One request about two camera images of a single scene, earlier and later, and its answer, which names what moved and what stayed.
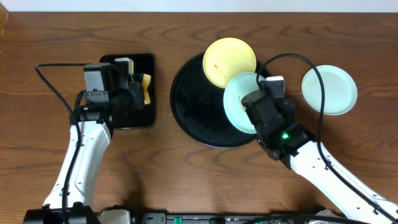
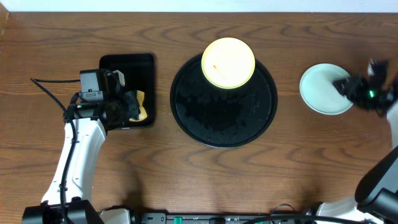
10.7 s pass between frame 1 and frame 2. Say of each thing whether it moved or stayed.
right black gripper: moved
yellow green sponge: moved
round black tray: stayed
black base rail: stayed
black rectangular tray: stayed
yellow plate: stayed
